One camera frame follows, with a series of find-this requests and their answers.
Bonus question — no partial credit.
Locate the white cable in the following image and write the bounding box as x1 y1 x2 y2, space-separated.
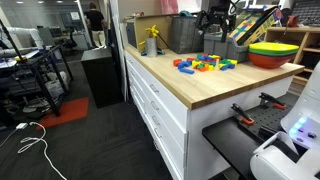
0 121 68 180

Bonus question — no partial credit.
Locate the red floor mat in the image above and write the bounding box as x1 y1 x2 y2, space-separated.
35 96 90 131

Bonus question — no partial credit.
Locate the pink cloth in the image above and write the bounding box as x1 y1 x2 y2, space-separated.
160 0 179 15

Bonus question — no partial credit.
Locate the yellow toy flower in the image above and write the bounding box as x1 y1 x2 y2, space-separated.
138 24 160 47

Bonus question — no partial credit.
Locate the brown cardboard box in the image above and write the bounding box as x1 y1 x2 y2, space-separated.
133 14 174 53

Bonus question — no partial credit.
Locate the colourful toy block box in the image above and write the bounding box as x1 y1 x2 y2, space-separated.
229 5 284 47

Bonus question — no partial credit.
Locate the black low cabinet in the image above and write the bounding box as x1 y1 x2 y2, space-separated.
80 47 124 109

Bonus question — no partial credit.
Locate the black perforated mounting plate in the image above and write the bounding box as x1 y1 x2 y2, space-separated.
201 92 301 180

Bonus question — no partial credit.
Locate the small red object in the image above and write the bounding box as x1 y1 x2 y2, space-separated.
287 14 300 28

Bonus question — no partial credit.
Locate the purple-blue half-round block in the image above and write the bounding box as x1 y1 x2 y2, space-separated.
220 63 236 72

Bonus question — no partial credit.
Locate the teal cloth item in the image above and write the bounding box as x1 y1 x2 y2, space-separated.
178 9 194 18

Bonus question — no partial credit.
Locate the green plastic bowl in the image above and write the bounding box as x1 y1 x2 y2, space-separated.
248 49 300 58

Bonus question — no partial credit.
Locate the yellow plastic bowl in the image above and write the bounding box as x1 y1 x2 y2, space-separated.
248 42 300 54

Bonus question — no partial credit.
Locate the long blue block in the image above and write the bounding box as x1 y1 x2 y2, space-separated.
179 67 196 75

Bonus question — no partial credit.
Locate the black orange spring clamp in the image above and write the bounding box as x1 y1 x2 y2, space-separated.
230 102 255 126
258 92 287 111

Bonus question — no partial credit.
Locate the black metal desk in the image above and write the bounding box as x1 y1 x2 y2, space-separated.
0 44 74 118

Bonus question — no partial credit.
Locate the white power adapter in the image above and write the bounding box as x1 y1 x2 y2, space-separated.
15 122 29 131

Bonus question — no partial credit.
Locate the orange plastic bowl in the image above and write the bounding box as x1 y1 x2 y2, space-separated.
248 52 298 70

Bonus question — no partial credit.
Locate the black office chair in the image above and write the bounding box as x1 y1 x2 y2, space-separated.
62 28 80 51

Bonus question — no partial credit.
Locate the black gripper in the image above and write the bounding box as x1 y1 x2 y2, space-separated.
196 4 236 43

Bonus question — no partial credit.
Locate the grey plastic bin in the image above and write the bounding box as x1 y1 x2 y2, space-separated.
203 33 250 63

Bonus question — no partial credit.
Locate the person in black shirt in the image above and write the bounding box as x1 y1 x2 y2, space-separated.
84 2 107 48

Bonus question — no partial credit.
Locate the grey fabric basket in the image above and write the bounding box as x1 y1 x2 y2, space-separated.
171 15 205 55

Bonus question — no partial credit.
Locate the blue plastic base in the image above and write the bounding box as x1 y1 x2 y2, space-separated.
140 48 166 57

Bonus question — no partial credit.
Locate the white drawer cabinet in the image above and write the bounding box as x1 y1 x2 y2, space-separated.
124 49 295 180

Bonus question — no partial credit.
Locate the wooden shelf unit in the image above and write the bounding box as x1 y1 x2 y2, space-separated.
264 26 320 86

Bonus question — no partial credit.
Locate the metal cup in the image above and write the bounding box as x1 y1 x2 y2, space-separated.
145 37 158 58

